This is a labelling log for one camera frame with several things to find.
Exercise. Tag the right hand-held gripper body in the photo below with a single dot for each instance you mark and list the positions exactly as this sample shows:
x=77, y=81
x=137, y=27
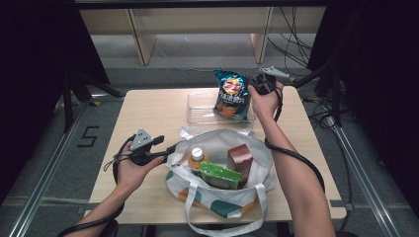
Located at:
x=267, y=84

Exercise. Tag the black curtain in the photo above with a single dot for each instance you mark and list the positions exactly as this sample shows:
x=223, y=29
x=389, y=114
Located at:
x=385, y=82
x=29, y=82

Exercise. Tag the beige wooden bench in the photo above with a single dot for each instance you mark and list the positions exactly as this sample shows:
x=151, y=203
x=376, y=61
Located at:
x=197, y=19

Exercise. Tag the person's right hand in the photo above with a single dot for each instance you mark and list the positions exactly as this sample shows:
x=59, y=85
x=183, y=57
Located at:
x=267, y=105

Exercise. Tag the blue chip bag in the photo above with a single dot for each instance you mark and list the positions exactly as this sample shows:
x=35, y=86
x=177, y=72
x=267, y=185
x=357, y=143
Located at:
x=232, y=98

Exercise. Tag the orange juice bottle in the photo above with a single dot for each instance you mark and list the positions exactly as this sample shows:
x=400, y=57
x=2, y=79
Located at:
x=197, y=158

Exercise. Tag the brown carton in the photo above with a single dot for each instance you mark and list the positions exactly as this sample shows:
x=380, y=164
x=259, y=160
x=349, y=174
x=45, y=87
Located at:
x=240, y=158

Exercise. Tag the black metal stand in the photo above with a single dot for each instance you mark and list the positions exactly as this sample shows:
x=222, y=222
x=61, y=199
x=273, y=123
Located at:
x=336, y=98

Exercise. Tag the silver metal rail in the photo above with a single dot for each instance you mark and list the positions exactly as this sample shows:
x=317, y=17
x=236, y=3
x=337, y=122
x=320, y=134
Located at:
x=42, y=184
x=369, y=191

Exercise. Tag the person's left hand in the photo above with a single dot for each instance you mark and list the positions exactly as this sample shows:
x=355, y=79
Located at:
x=131, y=177

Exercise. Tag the black tripod stand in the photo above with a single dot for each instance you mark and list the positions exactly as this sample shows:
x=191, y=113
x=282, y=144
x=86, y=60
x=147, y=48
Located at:
x=67, y=105

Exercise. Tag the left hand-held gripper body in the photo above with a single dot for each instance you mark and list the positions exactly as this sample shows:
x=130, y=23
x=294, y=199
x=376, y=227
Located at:
x=141, y=140

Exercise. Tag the black chair armrest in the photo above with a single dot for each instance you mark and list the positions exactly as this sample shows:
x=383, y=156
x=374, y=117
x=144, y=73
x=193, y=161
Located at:
x=112, y=230

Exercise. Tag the green snack packet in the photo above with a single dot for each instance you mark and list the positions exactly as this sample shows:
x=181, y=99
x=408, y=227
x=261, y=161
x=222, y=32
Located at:
x=219, y=177

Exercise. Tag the clear plastic tray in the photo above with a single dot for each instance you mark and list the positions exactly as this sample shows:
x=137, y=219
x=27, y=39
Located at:
x=201, y=110

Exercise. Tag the white tote bag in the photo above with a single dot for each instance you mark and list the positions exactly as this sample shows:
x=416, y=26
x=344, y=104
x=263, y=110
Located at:
x=224, y=200

